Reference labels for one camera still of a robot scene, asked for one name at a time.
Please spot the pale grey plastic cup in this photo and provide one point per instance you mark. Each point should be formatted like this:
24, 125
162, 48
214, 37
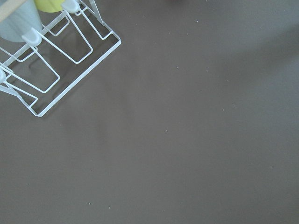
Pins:
20, 22

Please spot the yellow plastic cup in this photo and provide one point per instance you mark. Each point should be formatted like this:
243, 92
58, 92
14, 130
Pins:
49, 6

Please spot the white wire cup rack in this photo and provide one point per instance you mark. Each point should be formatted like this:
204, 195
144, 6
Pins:
40, 71

